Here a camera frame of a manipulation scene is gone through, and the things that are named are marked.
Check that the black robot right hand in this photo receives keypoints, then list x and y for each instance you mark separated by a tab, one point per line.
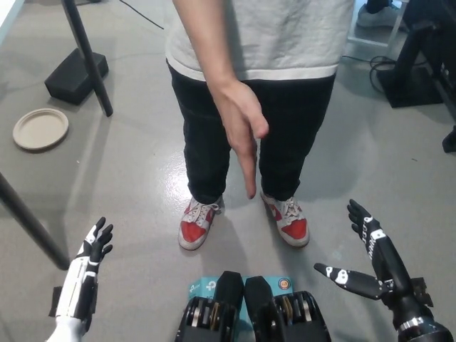
386	263

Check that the person's bare right hand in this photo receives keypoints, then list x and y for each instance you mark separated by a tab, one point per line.
240	114

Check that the white and black robot left hand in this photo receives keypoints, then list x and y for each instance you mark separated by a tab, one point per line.
76	285

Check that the person in grey shirt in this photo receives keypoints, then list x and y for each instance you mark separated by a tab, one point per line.
285	35

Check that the red white person's left shoe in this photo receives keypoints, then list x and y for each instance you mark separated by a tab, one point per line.
292	226

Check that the red white person's shoe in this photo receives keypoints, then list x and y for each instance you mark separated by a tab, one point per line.
292	226
194	228

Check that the red white person's right shoe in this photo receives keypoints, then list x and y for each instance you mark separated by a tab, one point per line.
194	228

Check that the black robot body left block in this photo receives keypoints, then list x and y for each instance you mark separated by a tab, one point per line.
228	288

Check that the teal router box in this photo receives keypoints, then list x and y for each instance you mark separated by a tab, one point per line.
199	285

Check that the black stand foot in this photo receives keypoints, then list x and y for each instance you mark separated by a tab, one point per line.
450	140

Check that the beige paper plate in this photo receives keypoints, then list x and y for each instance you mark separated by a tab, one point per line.
41	130

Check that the thin black slanted pole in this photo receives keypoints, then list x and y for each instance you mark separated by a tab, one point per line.
89	57

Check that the grey sneaker of bystander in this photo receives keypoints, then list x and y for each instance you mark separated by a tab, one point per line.
374	18

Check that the black foam block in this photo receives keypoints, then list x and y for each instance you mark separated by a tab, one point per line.
71	80

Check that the black equipment stand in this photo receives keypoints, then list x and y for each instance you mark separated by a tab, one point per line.
413	85

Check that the white metal frame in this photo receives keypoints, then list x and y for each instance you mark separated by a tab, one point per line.
370	42

